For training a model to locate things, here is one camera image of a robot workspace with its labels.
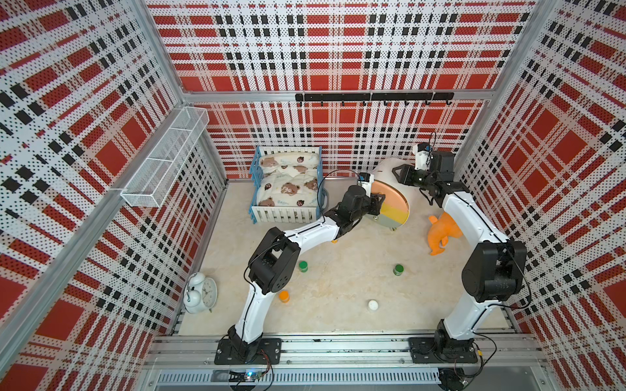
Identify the round cabinet with coloured drawers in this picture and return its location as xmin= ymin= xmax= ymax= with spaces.
xmin=369 ymin=158 xmax=422 ymax=231

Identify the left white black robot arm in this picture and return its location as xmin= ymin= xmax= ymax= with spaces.
xmin=215 ymin=185 xmax=386 ymax=366

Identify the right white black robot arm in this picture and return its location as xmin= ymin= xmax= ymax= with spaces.
xmin=391 ymin=151 xmax=528 ymax=363

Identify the green paint can right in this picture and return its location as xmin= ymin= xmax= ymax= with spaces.
xmin=393 ymin=264 xmax=404 ymax=276

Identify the orange paint can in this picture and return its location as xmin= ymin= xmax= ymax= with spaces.
xmin=279 ymin=290 xmax=290 ymax=303

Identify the orange plush toy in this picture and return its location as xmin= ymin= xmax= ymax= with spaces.
xmin=427 ymin=212 xmax=463 ymax=256

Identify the blue white toy crib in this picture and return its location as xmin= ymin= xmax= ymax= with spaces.
xmin=249 ymin=147 xmax=326 ymax=223

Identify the bear print bedding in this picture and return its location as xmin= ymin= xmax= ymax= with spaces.
xmin=256 ymin=152 xmax=320 ymax=208

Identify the white alarm clock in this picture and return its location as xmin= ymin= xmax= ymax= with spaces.
xmin=184 ymin=272 xmax=218 ymax=314

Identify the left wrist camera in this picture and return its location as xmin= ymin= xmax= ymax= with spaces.
xmin=358 ymin=172 xmax=375 ymax=196

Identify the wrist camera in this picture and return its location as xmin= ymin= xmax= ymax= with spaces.
xmin=412 ymin=143 xmax=431 ymax=170
xmin=358 ymin=172 xmax=375 ymax=196

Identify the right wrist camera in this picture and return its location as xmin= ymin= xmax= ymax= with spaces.
xmin=412 ymin=143 xmax=431 ymax=170

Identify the black hook rail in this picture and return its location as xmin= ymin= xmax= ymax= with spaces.
xmin=295 ymin=92 xmax=455 ymax=104

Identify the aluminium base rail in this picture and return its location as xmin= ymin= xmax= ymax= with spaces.
xmin=138 ymin=332 xmax=559 ymax=390

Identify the white wire wall basket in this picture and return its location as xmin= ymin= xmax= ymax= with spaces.
xmin=122 ymin=107 xmax=209 ymax=208

